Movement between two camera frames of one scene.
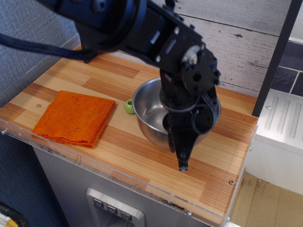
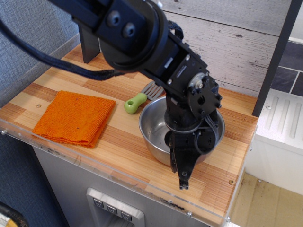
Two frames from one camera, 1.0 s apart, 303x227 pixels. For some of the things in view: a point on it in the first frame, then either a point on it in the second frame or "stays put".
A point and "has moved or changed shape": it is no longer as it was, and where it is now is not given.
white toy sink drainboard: x=276 y=157 stays put
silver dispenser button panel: x=107 y=211 stays put
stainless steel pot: x=150 y=109 has moved or changed shape
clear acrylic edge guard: x=120 y=183 stays put
